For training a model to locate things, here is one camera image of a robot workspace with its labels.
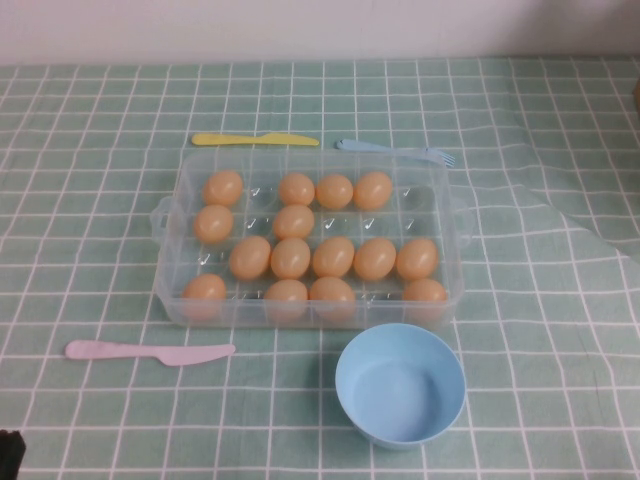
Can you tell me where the green white checked tablecloth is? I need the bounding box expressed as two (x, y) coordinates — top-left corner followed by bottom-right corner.
(0, 54), (640, 480)

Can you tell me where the yellow plastic knife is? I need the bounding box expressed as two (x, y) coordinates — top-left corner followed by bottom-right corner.
(192, 132), (321, 148)

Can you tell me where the pink plastic knife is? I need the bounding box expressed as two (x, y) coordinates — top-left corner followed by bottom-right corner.
(64, 339), (237, 368)

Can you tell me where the light blue plastic bowl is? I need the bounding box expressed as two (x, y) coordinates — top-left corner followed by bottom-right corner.
(334, 322), (467, 435)

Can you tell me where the light blue plastic fork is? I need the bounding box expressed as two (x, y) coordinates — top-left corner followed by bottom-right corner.
(333, 138), (457, 169)

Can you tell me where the tan plastic egg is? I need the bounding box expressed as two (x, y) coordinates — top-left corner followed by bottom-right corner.
(270, 236), (312, 280)
(272, 203), (316, 241)
(353, 236), (398, 281)
(401, 277), (448, 319)
(315, 173), (355, 210)
(181, 273), (228, 321)
(352, 171), (394, 211)
(308, 276), (357, 321)
(201, 169), (245, 207)
(312, 235), (356, 279)
(395, 237), (440, 281)
(228, 235), (273, 280)
(263, 278), (309, 322)
(277, 172), (316, 207)
(192, 203), (235, 245)

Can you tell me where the clear plastic egg box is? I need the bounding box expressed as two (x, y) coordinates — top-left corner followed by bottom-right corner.
(149, 147), (476, 331)

